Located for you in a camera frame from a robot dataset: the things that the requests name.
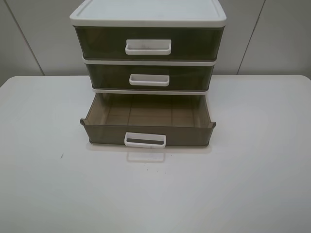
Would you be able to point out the smoky brown drawer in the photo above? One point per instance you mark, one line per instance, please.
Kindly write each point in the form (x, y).
(188, 44)
(180, 78)
(152, 120)

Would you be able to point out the white plastic drawer cabinet frame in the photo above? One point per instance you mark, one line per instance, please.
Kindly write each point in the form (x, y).
(149, 13)

